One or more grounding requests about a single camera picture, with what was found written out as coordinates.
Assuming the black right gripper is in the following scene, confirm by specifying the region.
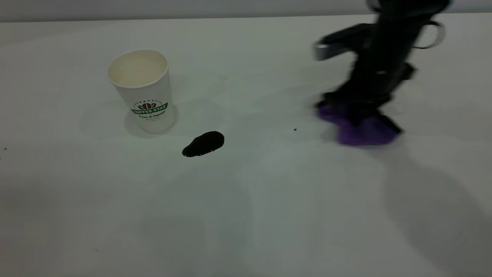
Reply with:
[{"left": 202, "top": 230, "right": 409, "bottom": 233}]
[{"left": 344, "top": 46, "right": 416, "bottom": 125}]

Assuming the purple cloth with black trim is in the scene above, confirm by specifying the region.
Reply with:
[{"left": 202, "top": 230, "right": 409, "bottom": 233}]
[{"left": 317, "top": 92, "right": 402, "bottom": 146}]

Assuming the white paper coffee cup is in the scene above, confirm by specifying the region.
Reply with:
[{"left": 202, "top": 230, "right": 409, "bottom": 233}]
[{"left": 107, "top": 49, "right": 175, "bottom": 134}]

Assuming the black liquid spill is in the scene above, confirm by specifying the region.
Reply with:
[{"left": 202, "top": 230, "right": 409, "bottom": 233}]
[{"left": 182, "top": 131, "right": 225, "bottom": 158}]

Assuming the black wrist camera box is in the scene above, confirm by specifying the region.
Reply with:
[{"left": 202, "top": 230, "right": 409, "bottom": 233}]
[{"left": 312, "top": 22, "right": 371, "bottom": 62}]

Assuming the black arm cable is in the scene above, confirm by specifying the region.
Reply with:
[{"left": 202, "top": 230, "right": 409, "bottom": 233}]
[{"left": 413, "top": 20, "right": 446, "bottom": 50}]

